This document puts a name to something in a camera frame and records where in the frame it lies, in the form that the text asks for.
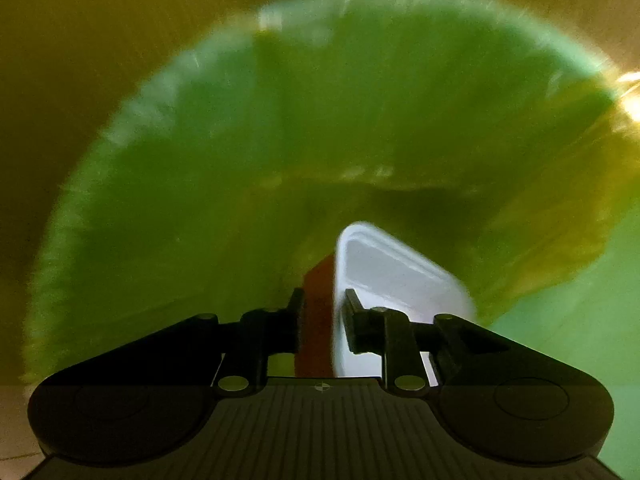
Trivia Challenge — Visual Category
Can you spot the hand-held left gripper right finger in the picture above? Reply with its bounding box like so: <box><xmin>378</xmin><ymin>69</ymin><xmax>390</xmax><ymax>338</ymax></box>
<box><xmin>342</xmin><ymin>287</ymin><xmax>507</xmax><ymax>397</ymax></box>

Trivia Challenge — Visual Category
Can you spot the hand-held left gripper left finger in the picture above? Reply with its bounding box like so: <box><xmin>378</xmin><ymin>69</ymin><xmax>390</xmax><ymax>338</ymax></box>
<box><xmin>150</xmin><ymin>287</ymin><xmax>306</xmax><ymax>397</ymax></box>

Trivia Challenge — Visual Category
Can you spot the white orange carton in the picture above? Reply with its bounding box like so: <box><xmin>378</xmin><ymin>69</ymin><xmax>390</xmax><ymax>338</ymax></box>
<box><xmin>299</xmin><ymin>221</ymin><xmax>477</xmax><ymax>379</ymax></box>

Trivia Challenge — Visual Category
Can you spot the green plastic bin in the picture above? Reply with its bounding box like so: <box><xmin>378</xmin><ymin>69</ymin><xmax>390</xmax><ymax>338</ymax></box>
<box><xmin>20</xmin><ymin>0</ymin><xmax>640</xmax><ymax>480</ymax></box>

